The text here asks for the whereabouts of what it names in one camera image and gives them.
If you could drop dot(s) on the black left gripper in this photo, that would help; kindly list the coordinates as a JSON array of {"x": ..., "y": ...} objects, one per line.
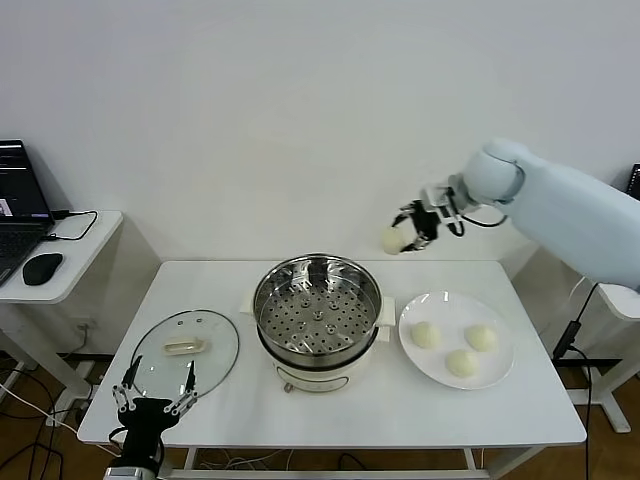
[{"x": 145, "y": 420}]

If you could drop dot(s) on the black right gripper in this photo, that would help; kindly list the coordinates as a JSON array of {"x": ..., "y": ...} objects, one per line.
[{"x": 427, "y": 222}]

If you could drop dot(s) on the white steamed baozi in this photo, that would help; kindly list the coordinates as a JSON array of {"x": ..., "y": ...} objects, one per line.
[
  {"x": 425, "y": 334},
  {"x": 481, "y": 338},
  {"x": 461, "y": 363},
  {"x": 392, "y": 241}
]

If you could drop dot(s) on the round glass pot lid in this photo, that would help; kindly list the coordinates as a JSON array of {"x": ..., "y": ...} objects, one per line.
[{"x": 210, "y": 332}]

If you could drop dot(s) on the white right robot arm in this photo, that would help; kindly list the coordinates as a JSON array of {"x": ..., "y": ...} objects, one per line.
[{"x": 550, "y": 210}]

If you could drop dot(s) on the stainless steel steamer basket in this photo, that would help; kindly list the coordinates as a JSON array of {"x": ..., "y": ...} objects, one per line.
[{"x": 369, "y": 305}]

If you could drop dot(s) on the white round plate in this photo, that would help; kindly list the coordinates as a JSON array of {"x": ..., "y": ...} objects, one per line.
[{"x": 415, "y": 360}]

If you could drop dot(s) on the white side table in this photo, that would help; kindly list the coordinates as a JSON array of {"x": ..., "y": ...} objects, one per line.
[
  {"x": 85, "y": 260},
  {"x": 620, "y": 305}
]

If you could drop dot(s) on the white electric cooker base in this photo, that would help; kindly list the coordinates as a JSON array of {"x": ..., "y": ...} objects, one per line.
[{"x": 320, "y": 375}]

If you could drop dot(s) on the black computer mouse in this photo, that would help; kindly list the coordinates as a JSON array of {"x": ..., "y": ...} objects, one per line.
[{"x": 44, "y": 269}]

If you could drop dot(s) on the black laptop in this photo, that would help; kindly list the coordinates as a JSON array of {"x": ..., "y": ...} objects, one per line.
[
  {"x": 20, "y": 200},
  {"x": 635, "y": 180}
]

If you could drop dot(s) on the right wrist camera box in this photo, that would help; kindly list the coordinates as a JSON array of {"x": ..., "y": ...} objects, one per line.
[{"x": 440, "y": 197}]

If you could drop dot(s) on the white wall socket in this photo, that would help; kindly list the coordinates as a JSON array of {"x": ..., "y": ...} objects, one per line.
[{"x": 82, "y": 327}]

